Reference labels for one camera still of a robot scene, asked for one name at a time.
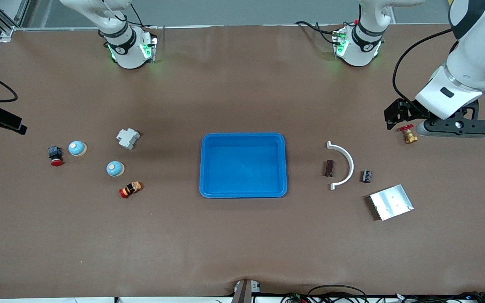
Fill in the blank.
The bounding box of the blue bell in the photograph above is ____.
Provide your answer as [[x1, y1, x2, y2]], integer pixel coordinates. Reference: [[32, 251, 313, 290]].
[[106, 161, 125, 178], [68, 141, 87, 157]]

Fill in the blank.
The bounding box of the blue plastic tray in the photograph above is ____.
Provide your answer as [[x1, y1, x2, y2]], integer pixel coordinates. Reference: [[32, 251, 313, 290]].
[[200, 133, 288, 198]]

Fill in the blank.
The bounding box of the red button grey body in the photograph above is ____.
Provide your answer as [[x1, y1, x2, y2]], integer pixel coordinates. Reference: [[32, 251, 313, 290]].
[[48, 146, 64, 167]]

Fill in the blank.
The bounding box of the silver metal plate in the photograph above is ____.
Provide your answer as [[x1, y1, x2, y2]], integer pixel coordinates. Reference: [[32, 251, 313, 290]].
[[369, 184, 414, 221]]

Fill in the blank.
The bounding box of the white circuit breaker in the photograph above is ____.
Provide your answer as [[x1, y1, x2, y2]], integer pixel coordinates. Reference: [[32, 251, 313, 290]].
[[116, 128, 141, 150]]

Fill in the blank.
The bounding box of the red yellow black push button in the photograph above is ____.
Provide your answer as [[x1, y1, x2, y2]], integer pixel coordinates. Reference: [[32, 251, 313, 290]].
[[119, 181, 143, 199]]

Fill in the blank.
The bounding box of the brown table cover mat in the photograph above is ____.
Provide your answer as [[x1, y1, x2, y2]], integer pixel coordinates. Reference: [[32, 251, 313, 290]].
[[0, 23, 485, 300]]

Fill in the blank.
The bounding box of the brass valve red handle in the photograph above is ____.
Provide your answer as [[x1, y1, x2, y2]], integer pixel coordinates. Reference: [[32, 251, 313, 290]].
[[399, 125, 418, 144]]

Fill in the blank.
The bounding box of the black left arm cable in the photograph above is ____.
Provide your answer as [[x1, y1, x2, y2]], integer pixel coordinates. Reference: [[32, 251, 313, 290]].
[[393, 29, 456, 111]]

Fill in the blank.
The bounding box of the white curved plastic bracket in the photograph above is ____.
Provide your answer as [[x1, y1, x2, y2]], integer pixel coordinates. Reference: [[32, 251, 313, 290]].
[[326, 141, 354, 191]]

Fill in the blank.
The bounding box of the aluminium frame profile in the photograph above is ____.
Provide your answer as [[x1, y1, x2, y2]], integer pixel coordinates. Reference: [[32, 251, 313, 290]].
[[0, 0, 30, 43]]

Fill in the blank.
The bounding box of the black left base cable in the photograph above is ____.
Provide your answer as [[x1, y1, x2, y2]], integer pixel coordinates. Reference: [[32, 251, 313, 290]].
[[295, 21, 340, 45]]

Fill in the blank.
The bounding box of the black base cable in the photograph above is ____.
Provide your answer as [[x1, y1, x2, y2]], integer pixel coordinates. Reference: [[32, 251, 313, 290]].
[[295, 21, 340, 45], [131, 3, 159, 30]]

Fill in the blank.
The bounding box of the black right base cable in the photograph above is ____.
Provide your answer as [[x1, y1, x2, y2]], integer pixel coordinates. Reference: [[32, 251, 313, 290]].
[[131, 3, 159, 30]]

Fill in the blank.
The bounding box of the black cable bundle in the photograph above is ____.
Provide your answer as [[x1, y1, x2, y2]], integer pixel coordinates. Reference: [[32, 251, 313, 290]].
[[280, 285, 485, 303]]

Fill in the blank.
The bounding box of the metal post with bracket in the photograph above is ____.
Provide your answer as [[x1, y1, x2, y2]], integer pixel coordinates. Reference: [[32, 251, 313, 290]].
[[232, 279, 262, 303]]

